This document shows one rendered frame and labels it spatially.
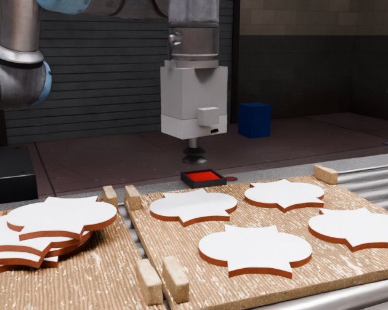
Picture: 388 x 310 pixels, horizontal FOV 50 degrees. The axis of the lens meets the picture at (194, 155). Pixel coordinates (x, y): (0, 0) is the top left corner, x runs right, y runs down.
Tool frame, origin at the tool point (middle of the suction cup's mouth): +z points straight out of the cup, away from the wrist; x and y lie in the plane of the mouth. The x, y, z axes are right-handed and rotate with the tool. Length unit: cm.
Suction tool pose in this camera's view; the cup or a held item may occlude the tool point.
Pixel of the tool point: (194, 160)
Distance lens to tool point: 68.0
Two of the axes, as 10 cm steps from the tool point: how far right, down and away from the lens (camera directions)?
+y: 8.2, -1.5, 5.5
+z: 0.0, 9.6, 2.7
